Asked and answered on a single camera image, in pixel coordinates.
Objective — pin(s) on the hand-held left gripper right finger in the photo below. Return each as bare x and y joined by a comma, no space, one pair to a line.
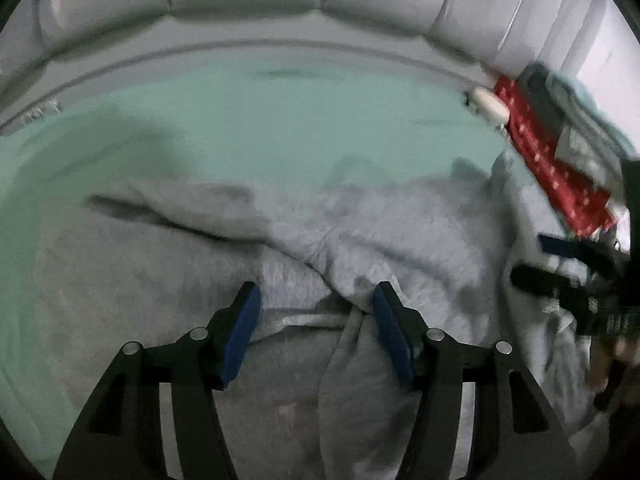
395,340

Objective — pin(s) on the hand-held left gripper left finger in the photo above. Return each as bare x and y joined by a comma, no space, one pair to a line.
242,335

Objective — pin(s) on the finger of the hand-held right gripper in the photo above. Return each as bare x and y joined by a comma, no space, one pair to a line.
540,280
555,246

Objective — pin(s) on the grey printed hoodie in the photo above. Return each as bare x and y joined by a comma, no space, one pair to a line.
150,285

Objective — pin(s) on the person's right hand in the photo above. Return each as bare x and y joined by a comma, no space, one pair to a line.
627,349

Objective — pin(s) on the red patterned blanket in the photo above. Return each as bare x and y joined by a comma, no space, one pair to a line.
545,160

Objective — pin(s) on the light blue fleece blanket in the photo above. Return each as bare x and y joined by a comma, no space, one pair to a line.
595,110

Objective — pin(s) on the grey blue folded blanket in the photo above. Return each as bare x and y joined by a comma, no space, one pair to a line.
540,95

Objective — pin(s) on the white oval case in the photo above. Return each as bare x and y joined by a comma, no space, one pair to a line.
487,102

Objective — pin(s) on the green bed sheet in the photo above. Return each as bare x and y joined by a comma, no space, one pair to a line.
275,120

